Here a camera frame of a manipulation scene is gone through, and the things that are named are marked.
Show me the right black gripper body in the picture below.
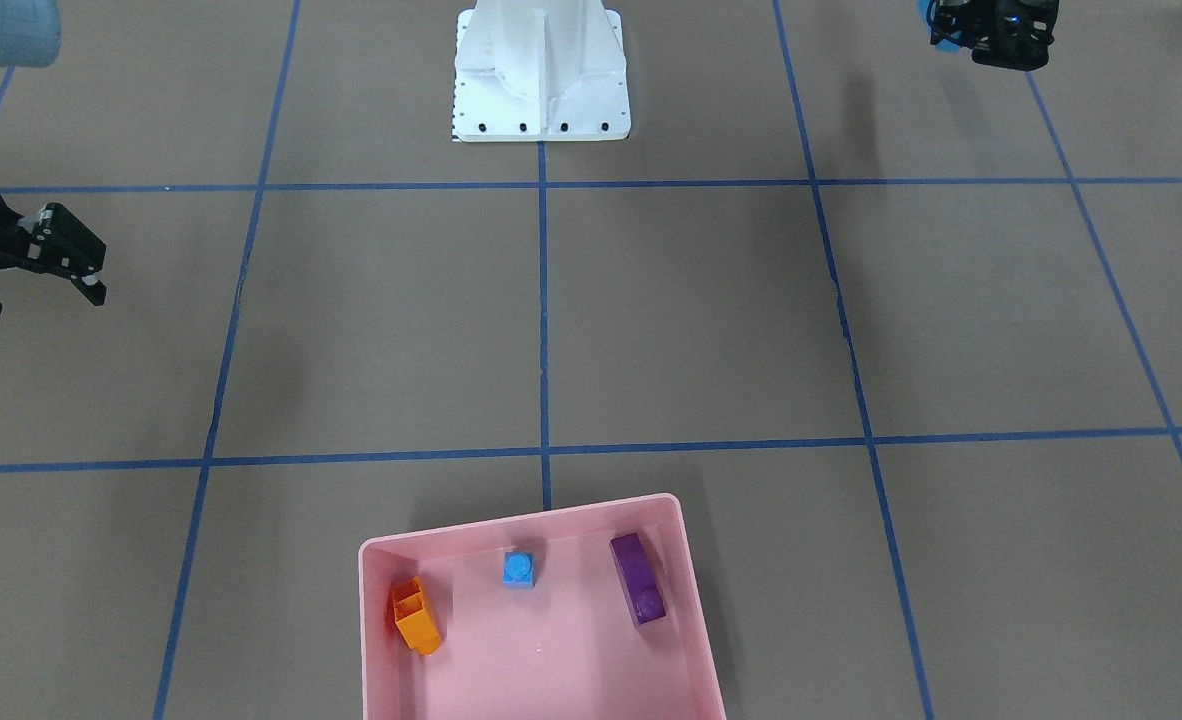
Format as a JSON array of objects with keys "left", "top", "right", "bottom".
[{"left": 0, "top": 192, "right": 108, "bottom": 281}]

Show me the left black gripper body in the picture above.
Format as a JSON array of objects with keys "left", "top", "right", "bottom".
[{"left": 939, "top": 1, "right": 1059, "bottom": 72}]

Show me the long blue block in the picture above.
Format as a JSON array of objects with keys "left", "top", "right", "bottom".
[{"left": 917, "top": 1, "right": 962, "bottom": 53}]

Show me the orange block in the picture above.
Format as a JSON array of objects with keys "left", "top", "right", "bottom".
[{"left": 387, "top": 577, "right": 443, "bottom": 657}]

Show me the small blue block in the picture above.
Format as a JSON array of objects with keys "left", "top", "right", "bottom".
[{"left": 501, "top": 551, "right": 535, "bottom": 591}]

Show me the purple block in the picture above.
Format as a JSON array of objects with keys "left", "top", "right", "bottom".
[{"left": 609, "top": 533, "right": 668, "bottom": 625}]

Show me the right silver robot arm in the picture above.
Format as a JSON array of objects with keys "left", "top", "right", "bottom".
[{"left": 0, "top": 1, "right": 108, "bottom": 318}]

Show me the pink plastic box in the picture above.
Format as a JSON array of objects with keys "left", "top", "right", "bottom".
[{"left": 358, "top": 493, "right": 725, "bottom": 719}]

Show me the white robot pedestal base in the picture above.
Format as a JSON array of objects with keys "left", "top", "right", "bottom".
[{"left": 452, "top": 1, "right": 632, "bottom": 143}]

